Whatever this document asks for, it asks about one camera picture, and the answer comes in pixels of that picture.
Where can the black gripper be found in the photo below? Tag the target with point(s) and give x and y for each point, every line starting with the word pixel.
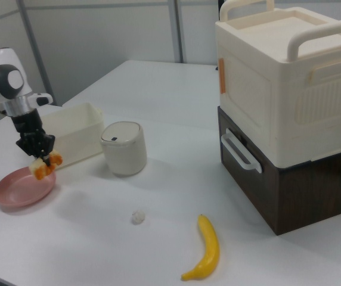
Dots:
pixel 32 137

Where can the small crumpled white paper ball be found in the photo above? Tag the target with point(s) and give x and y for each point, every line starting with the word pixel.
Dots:
pixel 138 217

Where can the sliced bread with orange crust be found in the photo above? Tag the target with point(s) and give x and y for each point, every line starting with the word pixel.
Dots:
pixel 36 167

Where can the yellow banana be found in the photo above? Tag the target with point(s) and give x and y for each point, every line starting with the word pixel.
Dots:
pixel 209 247

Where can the cream mini trash can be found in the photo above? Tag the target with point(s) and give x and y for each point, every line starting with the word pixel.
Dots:
pixel 125 152

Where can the grey slanted partition post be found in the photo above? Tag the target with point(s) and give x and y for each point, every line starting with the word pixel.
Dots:
pixel 37 53

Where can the pink plastic plate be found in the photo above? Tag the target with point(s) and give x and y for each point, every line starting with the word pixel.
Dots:
pixel 21 187

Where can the dark brown wooden drawer cabinet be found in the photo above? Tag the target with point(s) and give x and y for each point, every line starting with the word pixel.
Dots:
pixel 301 199

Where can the orange microwave door strip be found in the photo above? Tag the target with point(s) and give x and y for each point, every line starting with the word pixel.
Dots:
pixel 222 76

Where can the grey upright partition post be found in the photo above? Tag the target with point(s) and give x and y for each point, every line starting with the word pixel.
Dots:
pixel 180 32

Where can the white rectangular plastic bin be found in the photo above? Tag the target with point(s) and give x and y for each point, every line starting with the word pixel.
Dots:
pixel 78 137

